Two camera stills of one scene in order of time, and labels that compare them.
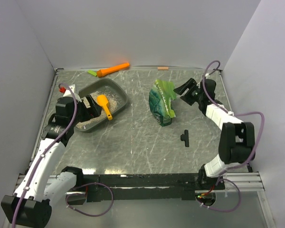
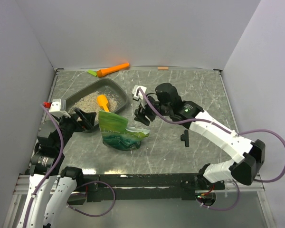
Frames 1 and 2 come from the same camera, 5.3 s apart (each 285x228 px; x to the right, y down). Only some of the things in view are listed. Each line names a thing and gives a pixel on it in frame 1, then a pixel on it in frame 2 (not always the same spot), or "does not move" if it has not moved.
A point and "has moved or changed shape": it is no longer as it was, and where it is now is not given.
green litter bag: [160, 97] has moved or changed shape
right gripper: [191, 84] to [140, 116]
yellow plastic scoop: [102, 100] does not move
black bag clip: [185, 137] does not move
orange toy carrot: [102, 72] does not move
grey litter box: [109, 86] does not move
